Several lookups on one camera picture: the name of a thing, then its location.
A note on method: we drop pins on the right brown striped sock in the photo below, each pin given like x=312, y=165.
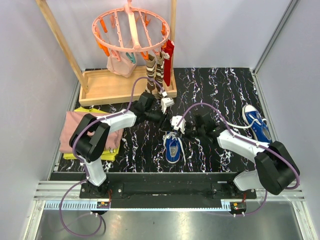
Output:
x=159, y=75

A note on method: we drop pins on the pink mesh laundry bag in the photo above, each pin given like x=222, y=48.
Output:
x=121, y=63

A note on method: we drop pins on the red hanging sock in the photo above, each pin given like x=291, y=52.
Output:
x=168, y=50

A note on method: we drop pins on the pink folded t-shirt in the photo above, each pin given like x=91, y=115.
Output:
x=72, y=121

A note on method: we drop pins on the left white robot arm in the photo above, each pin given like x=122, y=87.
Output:
x=89, y=139

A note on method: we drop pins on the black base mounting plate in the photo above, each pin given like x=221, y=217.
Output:
x=173, y=186

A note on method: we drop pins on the left brown striped sock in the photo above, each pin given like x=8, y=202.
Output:
x=150, y=64

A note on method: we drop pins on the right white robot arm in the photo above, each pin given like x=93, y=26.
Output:
x=274, y=170

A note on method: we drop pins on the blue sneaker with white laces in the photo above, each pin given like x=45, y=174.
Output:
x=173, y=148

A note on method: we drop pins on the aluminium slotted rail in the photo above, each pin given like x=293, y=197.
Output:
x=142, y=204

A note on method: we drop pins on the yellow folded t-shirt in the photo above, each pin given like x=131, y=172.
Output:
x=107, y=155

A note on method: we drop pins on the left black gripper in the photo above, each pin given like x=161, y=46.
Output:
x=163, y=118

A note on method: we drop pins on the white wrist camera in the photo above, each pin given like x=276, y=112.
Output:
x=166, y=102
x=178, y=123

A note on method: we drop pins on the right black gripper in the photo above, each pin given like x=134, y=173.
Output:
x=187, y=124

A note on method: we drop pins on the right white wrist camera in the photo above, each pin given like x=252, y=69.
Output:
x=178, y=123

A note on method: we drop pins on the pink round clip hanger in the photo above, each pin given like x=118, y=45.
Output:
x=129, y=31

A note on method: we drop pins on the wooden drying rack stand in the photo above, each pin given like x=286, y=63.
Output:
x=73, y=32

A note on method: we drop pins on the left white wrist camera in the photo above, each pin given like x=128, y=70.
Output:
x=166, y=102

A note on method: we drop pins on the brown striped sock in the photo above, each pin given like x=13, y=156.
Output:
x=159, y=75
x=150, y=64

